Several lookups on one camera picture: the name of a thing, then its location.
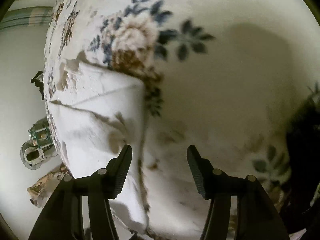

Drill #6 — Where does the white knitted small garment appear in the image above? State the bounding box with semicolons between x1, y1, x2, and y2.
46;59;149;233

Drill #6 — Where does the black clothes pile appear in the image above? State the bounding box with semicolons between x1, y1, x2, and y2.
30;70;44;101

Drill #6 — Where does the patterned floor rug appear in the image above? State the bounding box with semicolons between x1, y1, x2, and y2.
27;164;69;207

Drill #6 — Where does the green shelf rack with items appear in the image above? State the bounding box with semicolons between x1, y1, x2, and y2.
28;117;54;151

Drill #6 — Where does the floral bed sheet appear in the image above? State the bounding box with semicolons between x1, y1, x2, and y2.
44;0;319;239

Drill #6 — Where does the left teal striped curtain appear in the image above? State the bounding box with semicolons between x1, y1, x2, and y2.
1;7;53;30

